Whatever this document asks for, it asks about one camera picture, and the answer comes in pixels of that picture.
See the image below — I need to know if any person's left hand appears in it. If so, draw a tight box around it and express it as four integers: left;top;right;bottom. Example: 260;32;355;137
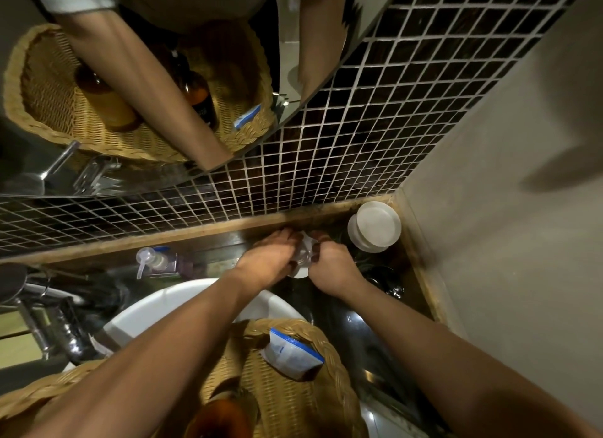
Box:
234;229;303;295

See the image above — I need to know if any person's right hand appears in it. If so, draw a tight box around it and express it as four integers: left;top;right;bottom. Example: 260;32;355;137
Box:
308;232;366;299

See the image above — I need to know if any white blue sachet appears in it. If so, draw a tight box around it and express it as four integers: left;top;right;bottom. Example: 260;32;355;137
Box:
260;328;325;382

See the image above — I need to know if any amber bottle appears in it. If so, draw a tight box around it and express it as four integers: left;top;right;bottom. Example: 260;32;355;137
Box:
186;390;261;438

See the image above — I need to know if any person's right forearm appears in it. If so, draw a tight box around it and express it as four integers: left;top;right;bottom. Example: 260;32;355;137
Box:
341;282;599;438

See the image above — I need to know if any person's left forearm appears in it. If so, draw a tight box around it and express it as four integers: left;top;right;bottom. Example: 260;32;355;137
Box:
23;272;253;438

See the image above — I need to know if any white scalloped soap dish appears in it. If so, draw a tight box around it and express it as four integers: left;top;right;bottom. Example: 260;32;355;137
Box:
288;233;322;280

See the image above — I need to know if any white round cup lid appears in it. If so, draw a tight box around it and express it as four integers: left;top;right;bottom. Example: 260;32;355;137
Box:
347;214;388;254
356;201;402;248

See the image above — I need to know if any glass tumbler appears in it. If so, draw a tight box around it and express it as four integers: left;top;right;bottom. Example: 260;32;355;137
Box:
353;248;394;270
362;263;407;301

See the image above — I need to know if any clear hand soap pump bottle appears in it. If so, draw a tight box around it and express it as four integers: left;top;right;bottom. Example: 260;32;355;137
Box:
135;246;198;281

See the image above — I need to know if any white sink basin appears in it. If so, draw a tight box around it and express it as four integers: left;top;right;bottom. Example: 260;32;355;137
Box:
99;278;306;356

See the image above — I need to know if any woven wicker basket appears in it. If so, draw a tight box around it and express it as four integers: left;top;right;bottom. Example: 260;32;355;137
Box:
0;317;369;438

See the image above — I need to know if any chrome sink faucet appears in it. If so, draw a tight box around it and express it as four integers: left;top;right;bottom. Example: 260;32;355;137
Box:
0;263;104;364

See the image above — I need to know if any wall mirror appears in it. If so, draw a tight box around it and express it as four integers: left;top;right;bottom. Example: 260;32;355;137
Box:
0;0;406;199

